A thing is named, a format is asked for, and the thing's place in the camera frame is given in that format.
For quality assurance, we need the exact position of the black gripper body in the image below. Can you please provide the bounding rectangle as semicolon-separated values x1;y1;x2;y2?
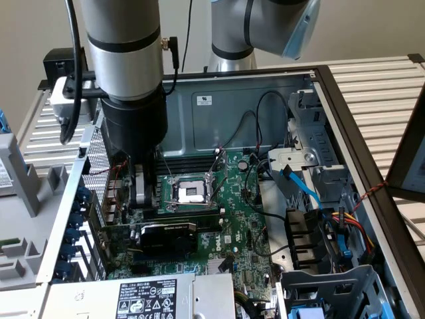
101;90;169;166

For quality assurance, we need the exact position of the Nvidia graphics card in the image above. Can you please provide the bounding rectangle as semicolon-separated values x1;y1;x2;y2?
98;221;200;259

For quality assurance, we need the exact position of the CPU socket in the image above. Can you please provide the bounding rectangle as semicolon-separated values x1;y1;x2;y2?
164;174;216;212

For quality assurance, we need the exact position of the metal socket cover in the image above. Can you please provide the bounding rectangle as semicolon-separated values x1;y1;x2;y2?
205;149;230;203

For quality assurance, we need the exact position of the green Dell motherboard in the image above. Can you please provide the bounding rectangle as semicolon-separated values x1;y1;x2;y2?
102;151;276;293

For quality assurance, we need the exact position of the black CPU cooler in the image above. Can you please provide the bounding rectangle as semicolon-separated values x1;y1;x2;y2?
42;47;89;86

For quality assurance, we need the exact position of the silver chipset heat sink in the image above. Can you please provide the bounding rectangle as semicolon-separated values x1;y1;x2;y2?
207;257;233;275

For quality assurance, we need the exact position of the silver open PC case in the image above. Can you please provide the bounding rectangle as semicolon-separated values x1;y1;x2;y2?
35;64;425;319

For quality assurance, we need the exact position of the silver power supply unit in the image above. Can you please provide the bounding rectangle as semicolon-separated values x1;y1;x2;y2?
41;272;236;319

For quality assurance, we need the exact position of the grey plastic parts rack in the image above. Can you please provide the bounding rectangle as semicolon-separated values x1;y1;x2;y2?
0;132;72;290

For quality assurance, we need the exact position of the hard disk with blue caddy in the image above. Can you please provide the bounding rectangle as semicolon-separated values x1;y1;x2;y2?
0;108;18;197

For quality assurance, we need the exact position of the black plastic fan shroud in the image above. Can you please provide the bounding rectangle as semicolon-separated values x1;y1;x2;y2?
284;207;333;270

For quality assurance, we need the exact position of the silver metal disk bay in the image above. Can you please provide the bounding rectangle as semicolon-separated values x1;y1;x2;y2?
267;89;349;200

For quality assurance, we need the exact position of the disk bay with blue rails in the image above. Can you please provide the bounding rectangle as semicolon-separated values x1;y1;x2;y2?
277;264;394;319

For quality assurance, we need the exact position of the black framed monitor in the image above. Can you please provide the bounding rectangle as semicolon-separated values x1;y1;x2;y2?
386;82;425;204

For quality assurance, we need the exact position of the black cable with gold connector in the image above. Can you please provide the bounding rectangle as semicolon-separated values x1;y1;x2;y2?
160;35;182;97

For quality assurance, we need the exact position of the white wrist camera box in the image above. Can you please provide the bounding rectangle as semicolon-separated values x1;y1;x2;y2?
49;71;104;126

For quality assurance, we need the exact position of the thin black hanging cable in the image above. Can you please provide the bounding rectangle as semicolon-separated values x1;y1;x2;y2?
181;0;194;73

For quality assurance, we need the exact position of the black SATA wire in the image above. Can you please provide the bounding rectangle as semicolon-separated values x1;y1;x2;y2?
217;254;235;272

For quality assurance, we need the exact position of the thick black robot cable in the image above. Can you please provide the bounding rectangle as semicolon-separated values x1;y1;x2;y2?
59;0;84;146

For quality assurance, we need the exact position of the black looped wire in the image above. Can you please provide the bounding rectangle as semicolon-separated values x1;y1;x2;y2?
255;90;290;150
220;110;265;150

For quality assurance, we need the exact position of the blue SATA wire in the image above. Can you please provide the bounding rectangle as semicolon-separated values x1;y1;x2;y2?
280;167;325;213

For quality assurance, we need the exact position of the yellow power wire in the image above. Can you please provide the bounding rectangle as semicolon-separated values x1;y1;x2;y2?
340;214;376;253

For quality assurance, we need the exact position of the red power wire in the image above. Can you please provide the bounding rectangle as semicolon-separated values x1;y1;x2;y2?
340;219;373;255

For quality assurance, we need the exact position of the red black twisted wire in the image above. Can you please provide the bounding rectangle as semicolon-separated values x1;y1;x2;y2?
351;181;390;213

